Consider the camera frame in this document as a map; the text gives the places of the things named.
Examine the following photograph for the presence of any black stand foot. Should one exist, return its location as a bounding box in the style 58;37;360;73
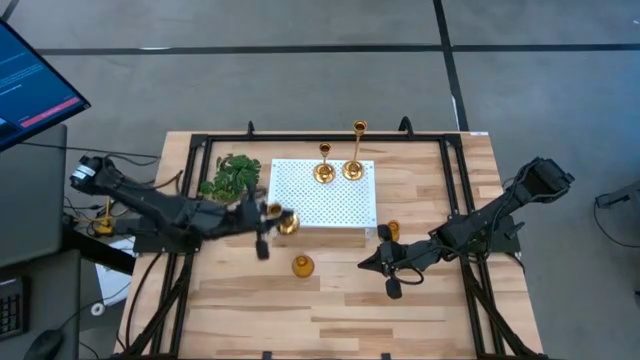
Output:
594;180;640;210

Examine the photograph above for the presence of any black computer mouse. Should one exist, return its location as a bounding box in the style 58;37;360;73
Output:
23;328;65;360

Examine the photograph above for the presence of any yellow cable connector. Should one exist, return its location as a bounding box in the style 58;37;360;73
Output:
93;196;115;237

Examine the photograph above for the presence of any black keyboard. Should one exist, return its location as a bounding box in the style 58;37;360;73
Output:
0;276;27;342

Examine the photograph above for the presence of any white paper sheet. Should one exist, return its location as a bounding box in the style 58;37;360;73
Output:
93;238;132;307

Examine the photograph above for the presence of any thin black cable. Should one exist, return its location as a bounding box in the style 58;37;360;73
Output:
19;141;162;162

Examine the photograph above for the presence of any dark grey desk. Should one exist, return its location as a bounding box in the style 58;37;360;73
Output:
0;248;82;360

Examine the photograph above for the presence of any black floor cable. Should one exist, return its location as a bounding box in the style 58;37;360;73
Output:
592;199;640;250

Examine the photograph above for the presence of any computer monitor with blue screen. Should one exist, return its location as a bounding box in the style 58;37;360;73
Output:
0;18;92;153

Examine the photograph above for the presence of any medium gold candlestick holder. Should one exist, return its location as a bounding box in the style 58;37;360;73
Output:
265;202;301;237
312;142;337;185

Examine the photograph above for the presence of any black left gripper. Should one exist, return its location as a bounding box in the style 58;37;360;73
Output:
233;180;297;261

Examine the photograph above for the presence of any green potted plant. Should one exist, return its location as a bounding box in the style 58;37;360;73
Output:
198;153;263;205

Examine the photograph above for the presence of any thick black cable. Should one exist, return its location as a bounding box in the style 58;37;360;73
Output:
123;252;166;351

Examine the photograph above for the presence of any tall gold candlestick holder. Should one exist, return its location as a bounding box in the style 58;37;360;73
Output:
341;119;369;182

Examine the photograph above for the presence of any black metal table frame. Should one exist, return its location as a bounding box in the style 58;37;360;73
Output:
112;117;551;360

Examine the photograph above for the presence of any white perforated metal shelf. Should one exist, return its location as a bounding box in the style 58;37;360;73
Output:
266;158;378;240

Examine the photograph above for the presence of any grey side cabinet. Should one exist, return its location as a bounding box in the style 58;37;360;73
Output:
0;123;69;269

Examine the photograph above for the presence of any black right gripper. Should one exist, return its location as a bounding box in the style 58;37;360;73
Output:
357;223;444;300

